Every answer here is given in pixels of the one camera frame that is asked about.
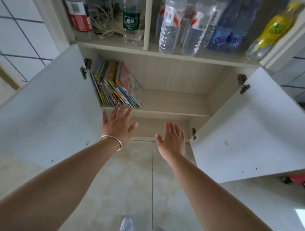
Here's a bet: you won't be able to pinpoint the red label clear water bottle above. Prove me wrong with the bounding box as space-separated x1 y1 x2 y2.
181 0 216 57
159 0 188 54
155 4 165 41

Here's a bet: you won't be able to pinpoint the row of colourful books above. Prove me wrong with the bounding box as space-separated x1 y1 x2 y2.
90 57 143 109

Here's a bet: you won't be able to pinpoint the person's right hand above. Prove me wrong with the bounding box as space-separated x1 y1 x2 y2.
155 122 186 165

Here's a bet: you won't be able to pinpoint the red and white label bottle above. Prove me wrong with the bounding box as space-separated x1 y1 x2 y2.
64 0 93 40

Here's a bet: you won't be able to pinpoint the red object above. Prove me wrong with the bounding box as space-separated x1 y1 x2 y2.
282 175 305 189

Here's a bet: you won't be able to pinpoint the blue plastic drink bottle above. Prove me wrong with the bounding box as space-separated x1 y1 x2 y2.
206 0 253 54

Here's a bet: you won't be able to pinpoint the green label water bottle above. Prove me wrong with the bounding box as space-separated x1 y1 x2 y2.
122 0 141 44

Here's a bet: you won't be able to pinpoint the white wooden cabinet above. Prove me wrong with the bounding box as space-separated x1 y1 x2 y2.
33 0 305 143

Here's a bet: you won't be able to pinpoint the person's left hand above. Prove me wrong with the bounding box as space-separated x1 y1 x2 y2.
102 106 138 146

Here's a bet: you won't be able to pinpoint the white cabinet door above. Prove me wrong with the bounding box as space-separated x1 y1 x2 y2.
190 67 305 184
0 44 104 168

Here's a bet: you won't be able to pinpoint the yellow label drink bottle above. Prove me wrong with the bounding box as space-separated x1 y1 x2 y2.
245 0 303 61

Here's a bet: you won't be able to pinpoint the person's white shoe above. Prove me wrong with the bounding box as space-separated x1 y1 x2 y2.
120 216 134 231

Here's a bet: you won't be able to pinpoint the person's right forearm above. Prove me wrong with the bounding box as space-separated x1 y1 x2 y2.
167 153 272 231

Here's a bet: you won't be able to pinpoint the tangle of beige cables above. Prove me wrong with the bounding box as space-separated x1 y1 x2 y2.
88 0 125 39

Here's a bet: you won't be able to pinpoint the person's left forearm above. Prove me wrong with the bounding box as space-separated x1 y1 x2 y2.
0 137 120 231

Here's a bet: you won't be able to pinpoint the silver bangle bracelet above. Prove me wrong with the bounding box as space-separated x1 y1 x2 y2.
100 135 122 152

